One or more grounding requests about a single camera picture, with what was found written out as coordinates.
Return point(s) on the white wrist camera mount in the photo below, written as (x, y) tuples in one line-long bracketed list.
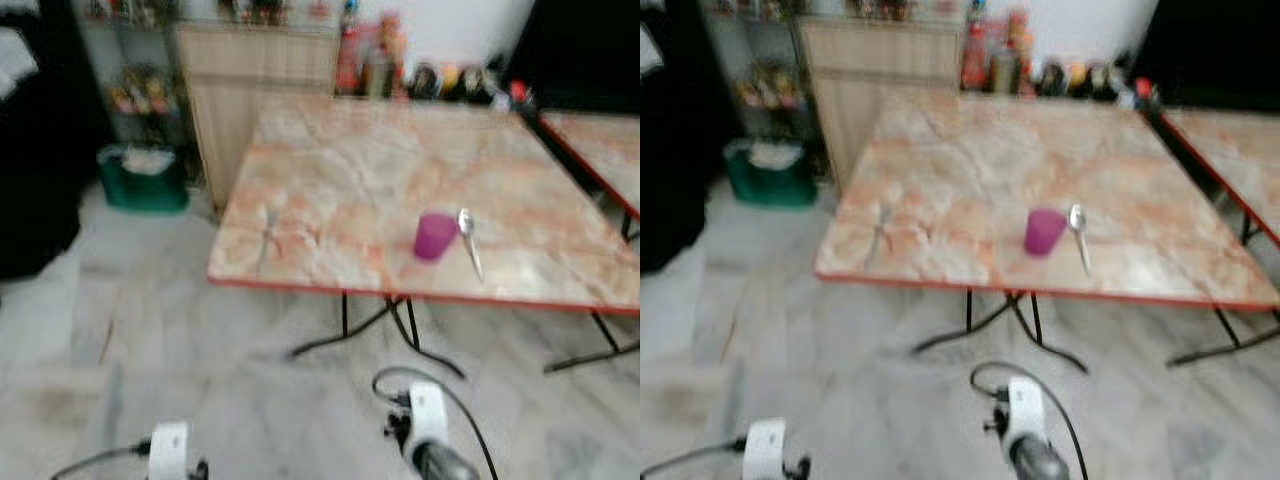
[(765, 448), (168, 450), (1025, 408), (428, 412)]

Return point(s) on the marble pattern folding table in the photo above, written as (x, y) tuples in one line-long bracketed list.
[(350, 180), (980, 180)]

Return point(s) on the glass shelf rack with items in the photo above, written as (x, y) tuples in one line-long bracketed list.
[(765, 90), (140, 95)]

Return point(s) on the orange food packet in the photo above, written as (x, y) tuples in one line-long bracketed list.
[(391, 35), (1019, 30)]

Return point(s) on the silver metal fork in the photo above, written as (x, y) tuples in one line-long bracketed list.
[(268, 235)]

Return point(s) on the yellow jar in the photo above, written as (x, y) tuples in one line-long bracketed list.
[(1076, 77), (450, 78)]

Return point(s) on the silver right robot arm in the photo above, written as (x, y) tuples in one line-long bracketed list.
[(445, 465), (1040, 462)]

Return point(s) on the straight black table leg frame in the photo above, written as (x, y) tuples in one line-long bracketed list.
[(600, 340), (1225, 338)]

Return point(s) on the silver metal spoon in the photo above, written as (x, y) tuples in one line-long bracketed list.
[(465, 222), (1076, 217)]

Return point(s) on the red bottle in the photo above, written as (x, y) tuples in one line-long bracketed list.
[(348, 60), (974, 58)]

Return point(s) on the purple plastic cup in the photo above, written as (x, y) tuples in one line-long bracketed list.
[(435, 238), (1044, 233)]

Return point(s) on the green plastic basket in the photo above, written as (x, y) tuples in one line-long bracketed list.
[(140, 192), (770, 188)]

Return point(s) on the white cloth in basket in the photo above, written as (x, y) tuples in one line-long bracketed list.
[(775, 153), (148, 158)]

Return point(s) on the red edged marble pattern table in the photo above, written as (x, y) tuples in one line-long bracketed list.
[(610, 150), (1235, 150)]

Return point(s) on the dark glass jar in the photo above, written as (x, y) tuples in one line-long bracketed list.
[(477, 85), (425, 82), (1105, 82), (1051, 79)]

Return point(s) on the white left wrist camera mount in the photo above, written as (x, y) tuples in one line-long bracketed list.
[(168, 450), (765, 448)]

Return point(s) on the steel canister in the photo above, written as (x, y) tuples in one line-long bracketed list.
[(377, 78), (1004, 75)]

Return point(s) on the small red container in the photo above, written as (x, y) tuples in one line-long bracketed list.
[(518, 94), (1144, 92)]

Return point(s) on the light wooden cabinet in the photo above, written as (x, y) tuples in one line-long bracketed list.
[(860, 95), (240, 100)]

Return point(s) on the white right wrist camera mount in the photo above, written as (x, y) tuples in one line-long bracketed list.
[(428, 412), (1025, 408)]

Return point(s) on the large black furniture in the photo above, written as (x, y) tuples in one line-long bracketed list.
[(675, 170), (40, 170)]

